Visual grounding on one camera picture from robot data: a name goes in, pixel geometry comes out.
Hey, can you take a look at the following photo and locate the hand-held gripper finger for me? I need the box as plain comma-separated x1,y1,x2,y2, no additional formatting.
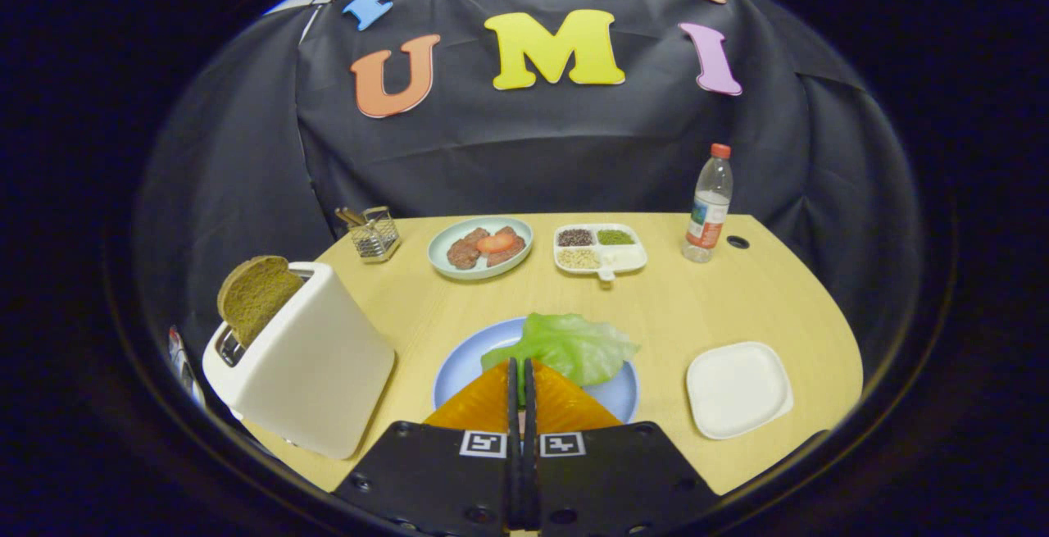
523,358,722,537
332,357,523,537

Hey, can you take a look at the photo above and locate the green lettuce leaf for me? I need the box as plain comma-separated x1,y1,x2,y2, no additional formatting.
480,312,640,407

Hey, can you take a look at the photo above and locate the round brown bread slice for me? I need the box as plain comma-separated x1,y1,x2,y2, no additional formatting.
216,255,306,349

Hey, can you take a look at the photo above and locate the blue round plate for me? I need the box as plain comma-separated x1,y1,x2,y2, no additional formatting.
432,316,640,425

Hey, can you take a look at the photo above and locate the white toaster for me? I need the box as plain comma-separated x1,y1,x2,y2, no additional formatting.
202,262,397,461

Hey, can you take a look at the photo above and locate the white square plate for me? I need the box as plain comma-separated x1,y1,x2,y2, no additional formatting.
685,341,794,441

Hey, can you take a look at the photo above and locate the brown meat patty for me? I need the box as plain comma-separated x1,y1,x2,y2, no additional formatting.
447,227,491,270
486,225,527,267

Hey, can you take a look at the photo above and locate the pale green round plate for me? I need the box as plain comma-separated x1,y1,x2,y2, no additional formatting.
427,216,534,281

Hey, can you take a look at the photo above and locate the white divided condiment dish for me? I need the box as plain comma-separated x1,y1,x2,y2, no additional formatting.
553,223,648,282

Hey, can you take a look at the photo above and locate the black backdrop cloth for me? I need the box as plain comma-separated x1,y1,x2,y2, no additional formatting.
135,0,923,374

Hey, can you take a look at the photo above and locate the clear bottle with red cap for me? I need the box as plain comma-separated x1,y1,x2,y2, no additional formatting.
682,143,734,264

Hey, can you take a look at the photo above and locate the wire mesh utensil holder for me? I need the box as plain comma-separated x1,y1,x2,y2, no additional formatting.
334,206,402,264

